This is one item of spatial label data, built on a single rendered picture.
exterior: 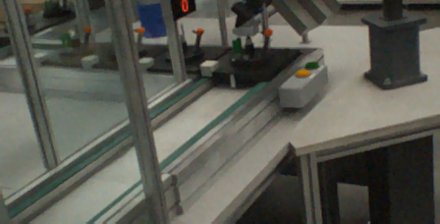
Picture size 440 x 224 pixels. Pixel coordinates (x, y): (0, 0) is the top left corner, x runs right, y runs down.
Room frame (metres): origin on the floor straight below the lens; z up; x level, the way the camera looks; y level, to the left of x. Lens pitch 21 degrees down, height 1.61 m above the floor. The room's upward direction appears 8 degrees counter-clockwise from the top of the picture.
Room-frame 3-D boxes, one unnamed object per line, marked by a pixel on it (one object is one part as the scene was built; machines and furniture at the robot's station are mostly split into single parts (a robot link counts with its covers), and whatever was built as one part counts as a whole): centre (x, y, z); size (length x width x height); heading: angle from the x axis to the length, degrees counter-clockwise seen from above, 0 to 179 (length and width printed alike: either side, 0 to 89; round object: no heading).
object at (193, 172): (1.66, -0.10, 0.91); 0.89 x 0.06 x 0.11; 147
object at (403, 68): (1.91, -0.57, 0.96); 0.15 x 0.15 x 0.20; 11
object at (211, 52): (2.12, 0.09, 1.01); 0.24 x 0.24 x 0.13; 57
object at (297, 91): (1.79, -0.26, 0.93); 0.21 x 0.07 x 0.06; 147
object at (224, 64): (1.98, -0.13, 0.96); 0.24 x 0.24 x 0.02; 57
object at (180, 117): (1.74, 0.06, 0.91); 0.84 x 0.28 x 0.10; 147
